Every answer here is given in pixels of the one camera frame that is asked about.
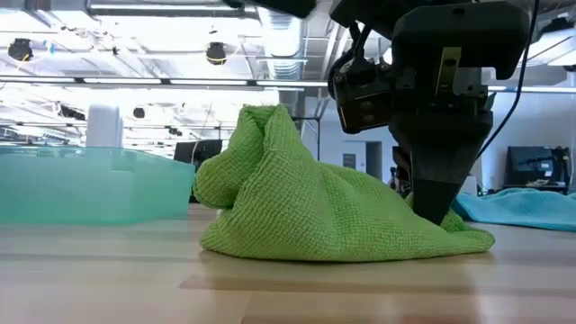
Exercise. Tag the blue microfiber towel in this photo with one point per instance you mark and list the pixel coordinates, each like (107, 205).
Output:
(517, 209)

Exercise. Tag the teal translucent plastic basket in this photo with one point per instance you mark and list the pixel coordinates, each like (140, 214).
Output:
(90, 189)

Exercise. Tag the long ceiling light strip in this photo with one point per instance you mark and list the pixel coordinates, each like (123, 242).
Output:
(202, 82)

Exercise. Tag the grey door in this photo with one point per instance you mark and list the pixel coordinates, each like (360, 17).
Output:
(373, 159)

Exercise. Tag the black monitor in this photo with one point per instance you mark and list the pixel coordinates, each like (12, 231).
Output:
(198, 153)

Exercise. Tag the black ceiling spotlight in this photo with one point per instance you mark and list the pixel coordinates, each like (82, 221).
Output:
(216, 53)
(20, 49)

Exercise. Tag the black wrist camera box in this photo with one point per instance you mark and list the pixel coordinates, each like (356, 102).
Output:
(360, 103)

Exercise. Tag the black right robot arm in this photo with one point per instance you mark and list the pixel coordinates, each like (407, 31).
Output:
(369, 11)

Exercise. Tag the wide silver ceiling duct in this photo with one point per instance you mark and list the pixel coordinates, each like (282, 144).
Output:
(283, 45)

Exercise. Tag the desk monitor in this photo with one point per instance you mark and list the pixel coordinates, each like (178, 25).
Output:
(528, 164)

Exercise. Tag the dark wall sign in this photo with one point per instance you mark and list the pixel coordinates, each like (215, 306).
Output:
(349, 161)

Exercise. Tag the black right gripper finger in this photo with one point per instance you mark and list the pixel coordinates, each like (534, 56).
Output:
(436, 180)

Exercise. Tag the green microfiber towel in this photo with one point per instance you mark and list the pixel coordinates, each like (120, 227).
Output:
(315, 207)

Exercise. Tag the white pillar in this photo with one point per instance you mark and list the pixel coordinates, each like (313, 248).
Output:
(103, 126)

